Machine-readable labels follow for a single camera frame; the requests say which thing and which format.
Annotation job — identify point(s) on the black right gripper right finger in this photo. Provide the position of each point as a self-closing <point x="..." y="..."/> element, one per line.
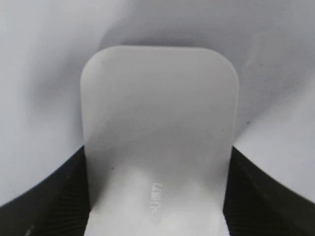
<point x="257" y="205"/>

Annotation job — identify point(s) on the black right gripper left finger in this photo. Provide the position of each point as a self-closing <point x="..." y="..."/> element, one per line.
<point x="57" y="206"/>

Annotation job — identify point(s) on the white whiteboard eraser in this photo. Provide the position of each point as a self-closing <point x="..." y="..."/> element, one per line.
<point x="158" y="128"/>

